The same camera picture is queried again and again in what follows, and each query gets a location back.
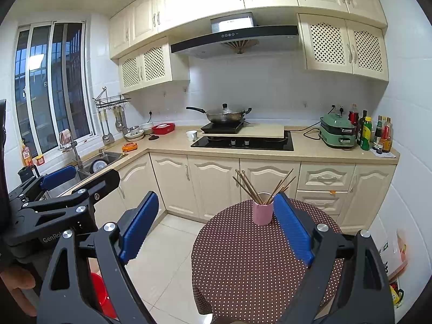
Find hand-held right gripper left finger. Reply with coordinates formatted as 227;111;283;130
36;191;160;324

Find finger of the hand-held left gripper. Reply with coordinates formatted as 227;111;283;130
8;165;77;206
6;168;121;248

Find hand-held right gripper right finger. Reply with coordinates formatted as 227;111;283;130
273;192;395;324

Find pink cup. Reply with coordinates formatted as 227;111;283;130
252;197;273;226

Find bunch of wooden chopsticks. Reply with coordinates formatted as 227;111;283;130
232;168;297;206

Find person's left hand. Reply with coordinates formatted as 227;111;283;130
0;266;38;318

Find black pot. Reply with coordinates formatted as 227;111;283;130
18;165;40;184

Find stainless steel sink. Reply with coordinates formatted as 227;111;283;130
79;151;126;176

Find metal faucet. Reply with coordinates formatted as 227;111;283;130
69;141;84;170

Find orange dish soap bottle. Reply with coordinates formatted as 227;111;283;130
20;140;33;167

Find faucet sponge rack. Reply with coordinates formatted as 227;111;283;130
58;128;77;152

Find hanging metal spatula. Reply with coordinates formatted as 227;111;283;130
100;110;114;143

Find cream base kitchen cabinets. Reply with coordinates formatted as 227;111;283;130
91;152;397;235

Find stack of white bowls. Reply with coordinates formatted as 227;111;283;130
124;126;146;141

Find round polka dot table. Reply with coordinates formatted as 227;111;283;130
191;199;345;324

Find red plastic bucket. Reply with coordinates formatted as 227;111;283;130
90;272;117;318

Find beige kitchen countertop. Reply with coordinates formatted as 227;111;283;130
64;125;400;196

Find red plastic tray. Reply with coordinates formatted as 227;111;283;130
151;123;176;135

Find sliding glass window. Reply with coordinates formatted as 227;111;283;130
13;20;96;158

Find black glass gas hob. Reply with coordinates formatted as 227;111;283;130
190;131;295;152

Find beige wooden board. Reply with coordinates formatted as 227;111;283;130
210;124;285;140

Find printed cardboard box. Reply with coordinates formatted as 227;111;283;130
378;229;410;309

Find green electric grill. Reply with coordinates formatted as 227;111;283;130
319;113;357;149

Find white flat tray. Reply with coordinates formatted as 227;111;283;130
369;148;396;159

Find dark green oil bottle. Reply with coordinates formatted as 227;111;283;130
357;110;368;150

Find black induction cooker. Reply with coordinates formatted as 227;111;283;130
200;120;253;134

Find dark sauce bottle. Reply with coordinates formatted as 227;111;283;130
373;115;384;152

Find metal wok with lid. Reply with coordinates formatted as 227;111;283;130
185;103;253;125

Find red sauce bottle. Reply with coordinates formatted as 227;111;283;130
381;117;393;153

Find black range hood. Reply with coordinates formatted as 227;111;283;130
170;12;301;59

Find metal wall rack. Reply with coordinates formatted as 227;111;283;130
93;87;132;109

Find black power cable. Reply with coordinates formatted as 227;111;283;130
285;124;322;140

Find cream lattice door wall cabinet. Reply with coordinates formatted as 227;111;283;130
297;13;389;82
118;36;190;93

